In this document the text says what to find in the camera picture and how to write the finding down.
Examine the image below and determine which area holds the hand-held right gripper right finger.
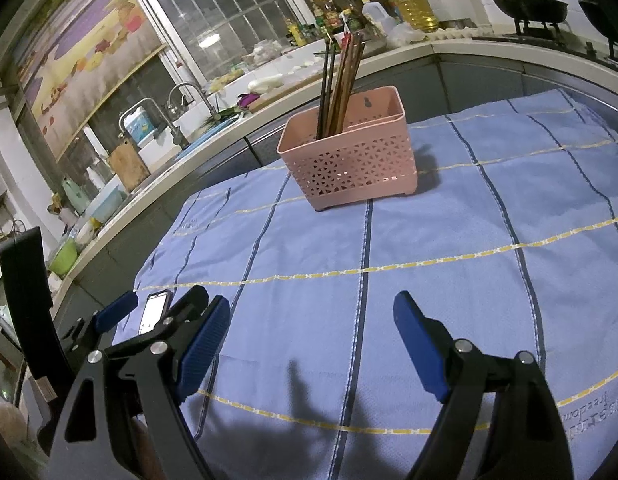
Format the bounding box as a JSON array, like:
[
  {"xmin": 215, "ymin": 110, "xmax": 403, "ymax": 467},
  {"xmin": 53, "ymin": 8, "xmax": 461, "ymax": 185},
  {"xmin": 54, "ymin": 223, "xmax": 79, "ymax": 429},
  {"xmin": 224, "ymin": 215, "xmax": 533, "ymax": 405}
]
[{"xmin": 393, "ymin": 290, "xmax": 576, "ymax": 480}]

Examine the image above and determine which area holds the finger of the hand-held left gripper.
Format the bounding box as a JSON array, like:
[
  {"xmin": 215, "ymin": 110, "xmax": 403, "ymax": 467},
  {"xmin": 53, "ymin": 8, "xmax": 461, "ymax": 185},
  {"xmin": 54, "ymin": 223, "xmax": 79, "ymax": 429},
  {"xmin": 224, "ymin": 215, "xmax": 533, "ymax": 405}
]
[
  {"xmin": 109, "ymin": 286, "xmax": 210, "ymax": 357},
  {"xmin": 63, "ymin": 290, "xmax": 140, "ymax": 357}
]

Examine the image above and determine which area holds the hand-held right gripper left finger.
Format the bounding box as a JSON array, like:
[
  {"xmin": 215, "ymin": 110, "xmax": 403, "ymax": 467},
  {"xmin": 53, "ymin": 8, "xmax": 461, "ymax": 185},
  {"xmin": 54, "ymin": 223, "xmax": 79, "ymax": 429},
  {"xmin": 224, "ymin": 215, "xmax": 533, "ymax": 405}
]
[{"xmin": 49, "ymin": 295, "xmax": 232, "ymax": 480}]

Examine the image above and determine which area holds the pink perforated plastic basket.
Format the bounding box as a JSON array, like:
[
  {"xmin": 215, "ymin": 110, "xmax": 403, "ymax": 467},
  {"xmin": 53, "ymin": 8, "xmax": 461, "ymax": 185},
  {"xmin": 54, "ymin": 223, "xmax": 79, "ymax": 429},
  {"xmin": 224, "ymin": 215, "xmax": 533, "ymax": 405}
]
[{"xmin": 277, "ymin": 86, "xmax": 420, "ymax": 212}]

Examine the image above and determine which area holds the bunch of chopsticks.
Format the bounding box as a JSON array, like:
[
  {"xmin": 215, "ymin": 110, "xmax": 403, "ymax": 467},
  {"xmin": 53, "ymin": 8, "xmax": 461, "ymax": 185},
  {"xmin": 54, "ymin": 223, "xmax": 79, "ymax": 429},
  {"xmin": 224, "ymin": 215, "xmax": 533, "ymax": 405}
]
[{"xmin": 315, "ymin": 7, "xmax": 367, "ymax": 140}]

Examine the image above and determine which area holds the smartphone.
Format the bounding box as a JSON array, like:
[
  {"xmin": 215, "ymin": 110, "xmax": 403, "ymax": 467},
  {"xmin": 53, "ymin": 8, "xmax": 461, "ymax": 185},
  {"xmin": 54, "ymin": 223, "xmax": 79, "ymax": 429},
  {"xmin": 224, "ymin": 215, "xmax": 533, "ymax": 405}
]
[{"xmin": 138, "ymin": 290, "xmax": 171, "ymax": 337}]

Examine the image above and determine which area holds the green bowl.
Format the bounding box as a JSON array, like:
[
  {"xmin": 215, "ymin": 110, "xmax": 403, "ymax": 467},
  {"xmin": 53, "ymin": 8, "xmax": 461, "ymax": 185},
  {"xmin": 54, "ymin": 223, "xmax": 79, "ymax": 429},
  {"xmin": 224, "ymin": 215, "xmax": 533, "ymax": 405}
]
[{"xmin": 48, "ymin": 240, "xmax": 80, "ymax": 277}]

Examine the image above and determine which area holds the blue plastic basin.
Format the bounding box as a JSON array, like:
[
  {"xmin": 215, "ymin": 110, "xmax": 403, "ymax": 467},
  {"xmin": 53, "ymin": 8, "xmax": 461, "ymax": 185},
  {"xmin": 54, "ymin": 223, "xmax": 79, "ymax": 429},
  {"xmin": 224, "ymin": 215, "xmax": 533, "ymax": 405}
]
[{"xmin": 84, "ymin": 182, "xmax": 127, "ymax": 223}]

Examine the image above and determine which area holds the green detergent bottle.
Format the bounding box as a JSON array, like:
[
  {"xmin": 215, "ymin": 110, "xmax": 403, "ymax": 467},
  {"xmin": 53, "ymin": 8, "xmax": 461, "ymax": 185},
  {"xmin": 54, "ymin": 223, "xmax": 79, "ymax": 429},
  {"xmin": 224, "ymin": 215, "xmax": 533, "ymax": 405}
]
[{"xmin": 62, "ymin": 176, "xmax": 90, "ymax": 216}]

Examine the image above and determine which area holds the blue checked tablecloth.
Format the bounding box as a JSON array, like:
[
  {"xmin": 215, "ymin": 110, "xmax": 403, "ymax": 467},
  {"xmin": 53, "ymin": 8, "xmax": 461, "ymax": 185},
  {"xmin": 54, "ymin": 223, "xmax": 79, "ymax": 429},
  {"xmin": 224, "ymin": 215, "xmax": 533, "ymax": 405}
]
[{"xmin": 112, "ymin": 89, "xmax": 618, "ymax": 480}]

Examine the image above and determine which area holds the wooden cutting board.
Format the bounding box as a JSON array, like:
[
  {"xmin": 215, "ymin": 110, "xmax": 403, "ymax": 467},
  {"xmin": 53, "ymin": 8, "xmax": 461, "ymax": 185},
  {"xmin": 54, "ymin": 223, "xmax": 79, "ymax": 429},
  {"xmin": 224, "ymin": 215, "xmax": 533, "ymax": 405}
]
[{"xmin": 106, "ymin": 135, "xmax": 151, "ymax": 193}]

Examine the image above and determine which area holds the grey kitchen counter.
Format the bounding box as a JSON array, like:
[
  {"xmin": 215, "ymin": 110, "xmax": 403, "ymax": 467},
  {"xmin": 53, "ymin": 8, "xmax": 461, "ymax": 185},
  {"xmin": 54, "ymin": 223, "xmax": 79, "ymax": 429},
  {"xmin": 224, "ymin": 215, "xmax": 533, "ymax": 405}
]
[{"xmin": 49, "ymin": 40, "xmax": 618, "ymax": 311}]

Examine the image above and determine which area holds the blue white water purifier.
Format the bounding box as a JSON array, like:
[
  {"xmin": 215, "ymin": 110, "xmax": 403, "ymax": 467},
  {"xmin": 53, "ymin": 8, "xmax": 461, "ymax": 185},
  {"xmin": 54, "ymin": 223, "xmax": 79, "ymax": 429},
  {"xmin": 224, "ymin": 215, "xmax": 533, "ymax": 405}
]
[{"xmin": 123, "ymin": 109, "xmax": 156, "ymax": 145}]

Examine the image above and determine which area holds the chrome faucet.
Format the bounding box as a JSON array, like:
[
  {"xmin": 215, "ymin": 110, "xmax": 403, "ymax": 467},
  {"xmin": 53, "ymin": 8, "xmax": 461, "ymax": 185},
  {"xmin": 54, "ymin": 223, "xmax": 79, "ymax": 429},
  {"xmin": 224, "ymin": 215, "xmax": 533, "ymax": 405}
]
[{"xmin": 166, "ymin": 81, "xmax": 222, "ymax": 123}]

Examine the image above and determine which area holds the barred window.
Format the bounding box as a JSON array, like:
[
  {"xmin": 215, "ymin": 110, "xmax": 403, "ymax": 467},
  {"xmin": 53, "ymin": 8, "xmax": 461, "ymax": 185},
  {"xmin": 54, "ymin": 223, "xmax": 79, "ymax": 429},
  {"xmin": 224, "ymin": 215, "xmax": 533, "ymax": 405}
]
[{"xmin": 124, "ymin": 0, "xmax": 310, "ymax": 91}]

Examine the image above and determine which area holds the egg tray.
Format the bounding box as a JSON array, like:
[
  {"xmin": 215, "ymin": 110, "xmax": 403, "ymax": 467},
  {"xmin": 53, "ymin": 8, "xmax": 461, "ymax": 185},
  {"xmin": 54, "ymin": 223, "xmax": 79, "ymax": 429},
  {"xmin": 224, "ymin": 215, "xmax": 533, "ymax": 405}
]
[{"xmin": 429, "ymin": 25, "xmax": 490, "ymax": 42}]

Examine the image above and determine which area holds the row of sauce bottles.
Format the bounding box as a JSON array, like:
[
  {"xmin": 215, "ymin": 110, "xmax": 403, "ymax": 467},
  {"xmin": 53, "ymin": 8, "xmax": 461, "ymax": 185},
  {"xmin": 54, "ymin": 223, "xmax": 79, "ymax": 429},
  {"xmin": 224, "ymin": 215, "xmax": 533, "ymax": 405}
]
[{"xmin": 284, "ymin": 0, "xmax": 370, "ymax": 46}]

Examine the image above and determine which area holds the white plastic jug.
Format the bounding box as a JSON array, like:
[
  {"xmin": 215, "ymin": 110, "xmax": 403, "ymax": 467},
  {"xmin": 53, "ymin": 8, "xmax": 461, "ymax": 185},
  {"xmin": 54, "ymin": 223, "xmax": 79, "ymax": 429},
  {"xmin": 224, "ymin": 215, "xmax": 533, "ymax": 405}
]
[{"xmin": 361, "ymin": 0, "xmax": 397, "ymax": 36}]

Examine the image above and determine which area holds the yellow cooking oil bottle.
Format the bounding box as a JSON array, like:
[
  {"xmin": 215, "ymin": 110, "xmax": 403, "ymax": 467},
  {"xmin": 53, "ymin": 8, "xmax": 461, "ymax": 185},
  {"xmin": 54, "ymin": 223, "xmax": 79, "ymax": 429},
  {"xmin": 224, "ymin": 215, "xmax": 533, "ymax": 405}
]
[{"xmin": 391, "ymin": 0, "xmax": 440, "ymax": 33}]

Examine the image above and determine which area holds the gas stove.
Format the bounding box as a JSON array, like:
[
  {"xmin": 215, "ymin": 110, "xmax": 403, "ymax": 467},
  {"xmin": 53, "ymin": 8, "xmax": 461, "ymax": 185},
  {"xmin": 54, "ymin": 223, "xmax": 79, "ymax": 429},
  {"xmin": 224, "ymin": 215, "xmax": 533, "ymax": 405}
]
[{"xmin": 509, "ymin": 17, "xmax": 618, "ymax": 68}]

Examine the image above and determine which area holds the black wok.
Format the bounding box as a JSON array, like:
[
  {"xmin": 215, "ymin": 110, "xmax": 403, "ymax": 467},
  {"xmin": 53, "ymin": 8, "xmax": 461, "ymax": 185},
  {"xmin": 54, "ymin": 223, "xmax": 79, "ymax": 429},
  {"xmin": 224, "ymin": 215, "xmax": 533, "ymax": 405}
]
[
  {"xmin": 579, "ymin": 0, "xmax": 618, "ymax": 41},
  {"xmin": 453, "ymin": 0, "xmax": 570, "ymax": 23}
]

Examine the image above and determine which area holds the wall poster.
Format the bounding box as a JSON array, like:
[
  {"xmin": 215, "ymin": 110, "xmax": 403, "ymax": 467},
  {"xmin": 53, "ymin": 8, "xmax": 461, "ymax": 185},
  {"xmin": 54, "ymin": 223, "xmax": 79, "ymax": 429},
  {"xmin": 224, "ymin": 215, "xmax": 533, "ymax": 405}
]
[{"xmin": 14, "ymin": 0, "xmax": 167, "ymax": 161}]

